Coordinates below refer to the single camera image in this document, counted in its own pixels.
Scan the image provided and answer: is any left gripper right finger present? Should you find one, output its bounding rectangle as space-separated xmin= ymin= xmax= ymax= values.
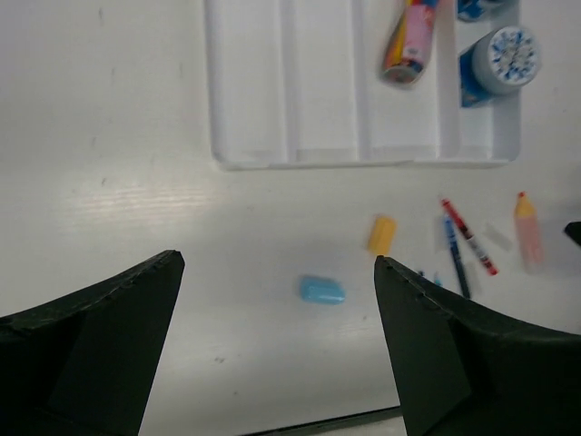
xmin=374 ymin=257 xmax=580 ymax=435

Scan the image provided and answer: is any orange highlighter cap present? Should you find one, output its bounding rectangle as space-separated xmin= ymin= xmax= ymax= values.
xmin=368 ymin=215 xmax=397 ymax=256

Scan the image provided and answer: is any pink tube of markers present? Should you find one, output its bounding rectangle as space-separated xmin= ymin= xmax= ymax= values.
xmin=380 ymin=0 xmax=439 ymax=86

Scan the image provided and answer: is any red pen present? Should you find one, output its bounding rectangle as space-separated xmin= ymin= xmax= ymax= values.
xmin=440 ymin=198 xmax=498 ymax=276

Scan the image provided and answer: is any blue jar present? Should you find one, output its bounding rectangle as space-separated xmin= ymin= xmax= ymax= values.
xmin=458 ymin=25 xmax=542 ymax=108
xmin=457 ymin=0 xmax=513 ymax=22

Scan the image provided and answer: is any white divided organizer tray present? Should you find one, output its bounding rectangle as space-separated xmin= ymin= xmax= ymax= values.
xmin=204 ymin=1 xmax=521 ymax=170

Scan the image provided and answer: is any clear pen cap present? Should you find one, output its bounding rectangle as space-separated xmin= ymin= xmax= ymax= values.
xmin=484 ymin=223 xmax=513 ymax=252

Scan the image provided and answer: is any dark blue pen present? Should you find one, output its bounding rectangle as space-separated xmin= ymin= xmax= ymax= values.
xmin=443 ymin=213 xmax=471 ymax=300

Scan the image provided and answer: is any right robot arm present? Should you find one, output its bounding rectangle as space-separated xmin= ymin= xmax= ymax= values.
xmin=564 ymin=222 xmax=581 ymax=247

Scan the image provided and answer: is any blue highlighter cap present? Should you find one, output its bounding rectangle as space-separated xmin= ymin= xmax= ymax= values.
xmin=299 ymin=276 xmax=346 ymax=305

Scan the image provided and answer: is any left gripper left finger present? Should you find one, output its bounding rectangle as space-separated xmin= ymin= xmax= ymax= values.
xmin=1 ymin=251 xmax=185 ymax=435

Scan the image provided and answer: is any orange highlighter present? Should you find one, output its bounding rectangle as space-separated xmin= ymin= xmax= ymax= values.
xmin=514 ymin=192 xmax=544 ymax=273

